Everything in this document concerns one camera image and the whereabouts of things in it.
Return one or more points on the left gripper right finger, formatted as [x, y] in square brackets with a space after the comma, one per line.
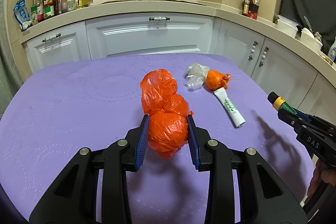
[197, 140]

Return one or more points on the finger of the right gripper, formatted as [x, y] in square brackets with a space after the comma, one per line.
[291, 119]
[302, 115]

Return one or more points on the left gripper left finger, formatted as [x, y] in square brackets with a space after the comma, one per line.
[138, 142]

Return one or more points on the green yellow small bottle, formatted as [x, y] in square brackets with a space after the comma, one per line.
[279, 103]

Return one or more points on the large orange plastic bag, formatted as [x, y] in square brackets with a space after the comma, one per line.
[168, 111]

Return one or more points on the white green tube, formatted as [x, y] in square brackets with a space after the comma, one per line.
[231, 109]

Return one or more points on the small orange plastic bag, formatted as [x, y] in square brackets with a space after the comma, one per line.
[216, 80]

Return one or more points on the right hand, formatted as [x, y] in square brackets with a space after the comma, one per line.
[327, 175]

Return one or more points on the clear crumpled plastic bag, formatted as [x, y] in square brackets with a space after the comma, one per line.
[195, 76]

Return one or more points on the white detergent bottle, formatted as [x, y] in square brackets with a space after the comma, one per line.
[332, 51]

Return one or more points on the right cabinet door knob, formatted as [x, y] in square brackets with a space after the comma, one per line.
[263, 56]

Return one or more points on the cabinet door knob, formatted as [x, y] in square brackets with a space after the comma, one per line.
[252, 51]
[263, 56]

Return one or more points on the white bowl with spoon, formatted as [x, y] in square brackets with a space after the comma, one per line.
[308, 39]

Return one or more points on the left cabinet door knob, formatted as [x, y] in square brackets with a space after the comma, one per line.
[252, 51]

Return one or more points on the purple tablecloth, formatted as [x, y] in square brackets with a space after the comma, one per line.
[65, 107]

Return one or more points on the white plastic container stack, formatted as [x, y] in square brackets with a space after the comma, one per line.
[287, 26]

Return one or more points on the black red utensil box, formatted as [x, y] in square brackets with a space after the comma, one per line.
[253, 9]

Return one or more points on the dark olive oil bottle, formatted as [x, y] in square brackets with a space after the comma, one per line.
[245, 10]

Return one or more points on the blue white pouch on counter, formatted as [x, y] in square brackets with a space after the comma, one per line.
[22, 15]

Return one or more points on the centre drawer handle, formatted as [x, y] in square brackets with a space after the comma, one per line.
[159, 18]

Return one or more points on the drawer handle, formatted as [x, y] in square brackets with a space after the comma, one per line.
[51, 37]
[159, 18]

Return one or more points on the left drawer handle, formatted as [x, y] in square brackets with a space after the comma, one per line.
[51, 37]

